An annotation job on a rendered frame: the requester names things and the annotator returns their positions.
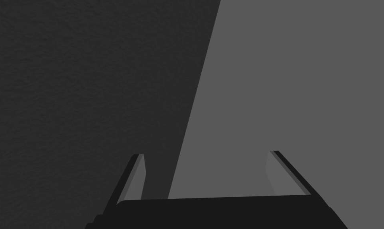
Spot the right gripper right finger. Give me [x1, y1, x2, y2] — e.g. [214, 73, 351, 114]
[264, 150, 313, 196]

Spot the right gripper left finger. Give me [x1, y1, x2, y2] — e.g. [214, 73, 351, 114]
[103, 153, 147, 214]

